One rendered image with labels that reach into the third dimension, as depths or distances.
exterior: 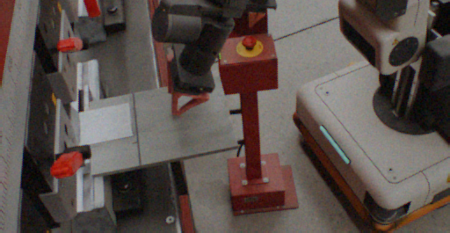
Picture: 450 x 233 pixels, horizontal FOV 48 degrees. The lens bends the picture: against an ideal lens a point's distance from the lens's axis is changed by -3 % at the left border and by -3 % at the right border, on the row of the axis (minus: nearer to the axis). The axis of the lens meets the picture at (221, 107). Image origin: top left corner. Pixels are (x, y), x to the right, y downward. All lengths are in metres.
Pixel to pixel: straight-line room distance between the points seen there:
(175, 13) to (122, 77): 0.50
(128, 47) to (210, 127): 0.47
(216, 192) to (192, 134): 1.13
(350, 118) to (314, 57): 0.69
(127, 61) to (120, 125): 0.34
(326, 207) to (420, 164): 0.41
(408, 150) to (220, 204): 0.73
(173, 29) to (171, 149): 0.24
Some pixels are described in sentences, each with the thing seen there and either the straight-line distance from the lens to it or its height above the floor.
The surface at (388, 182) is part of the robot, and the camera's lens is 1.77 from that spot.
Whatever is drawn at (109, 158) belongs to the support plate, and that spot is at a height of 1.00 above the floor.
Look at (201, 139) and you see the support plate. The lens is 0.93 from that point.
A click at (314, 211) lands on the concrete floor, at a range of 2.00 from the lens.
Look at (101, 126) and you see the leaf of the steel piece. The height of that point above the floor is 1.00.
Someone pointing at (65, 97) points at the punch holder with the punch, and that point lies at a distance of 0.77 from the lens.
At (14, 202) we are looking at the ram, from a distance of 0.49.
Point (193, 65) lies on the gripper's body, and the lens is 0.87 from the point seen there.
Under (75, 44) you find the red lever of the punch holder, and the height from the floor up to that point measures 1.31.
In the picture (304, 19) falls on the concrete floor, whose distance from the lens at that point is 2.76.
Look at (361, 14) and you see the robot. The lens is 1.51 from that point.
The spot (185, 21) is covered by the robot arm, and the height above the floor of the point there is 1.23.
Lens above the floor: 1.72
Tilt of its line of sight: 48 degrees down
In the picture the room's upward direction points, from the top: 8 degrees counter-clockwise
